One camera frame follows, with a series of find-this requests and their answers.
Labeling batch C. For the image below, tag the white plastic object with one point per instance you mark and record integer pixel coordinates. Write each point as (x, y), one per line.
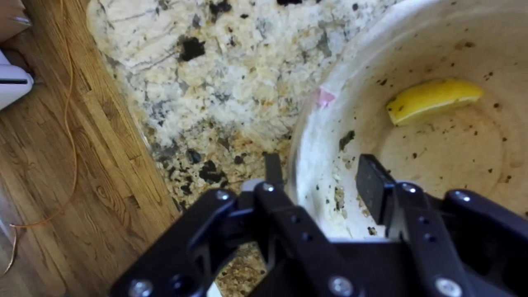
(13, 83)

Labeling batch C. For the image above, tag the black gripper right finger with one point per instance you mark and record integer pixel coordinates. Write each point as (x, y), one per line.
(434, 242)

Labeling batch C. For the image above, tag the white ceramic bowl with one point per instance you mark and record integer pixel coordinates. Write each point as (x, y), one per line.
(439, 149)

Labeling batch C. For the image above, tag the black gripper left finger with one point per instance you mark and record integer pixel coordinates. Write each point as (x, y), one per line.
(186, 248)

